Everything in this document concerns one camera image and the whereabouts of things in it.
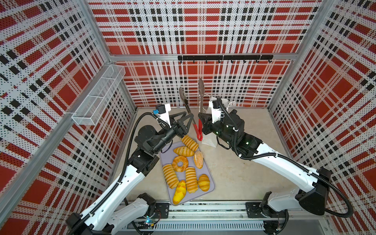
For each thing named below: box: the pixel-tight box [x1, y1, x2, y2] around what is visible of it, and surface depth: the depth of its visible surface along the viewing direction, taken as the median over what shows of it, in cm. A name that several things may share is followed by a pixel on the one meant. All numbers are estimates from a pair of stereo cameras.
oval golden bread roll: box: [173, 145, 195, 157], surface depth 93 cm
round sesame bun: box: [193, 150, 204, 169], surface depth 89 cm
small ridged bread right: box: [198, 173, 211, 192], surface depth 82 cm
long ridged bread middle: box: [185, 166, 199, 194], surface depth 82 cm
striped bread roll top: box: [180, 135, 200, 152], surface depth 97 cm
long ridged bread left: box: [162, 164, 180, 189], surface depth 84 cm
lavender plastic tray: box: [160, 141, 216, 206], surface depth 85 cm
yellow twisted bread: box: [172, 180, 187, 205], surface depth 79 cm
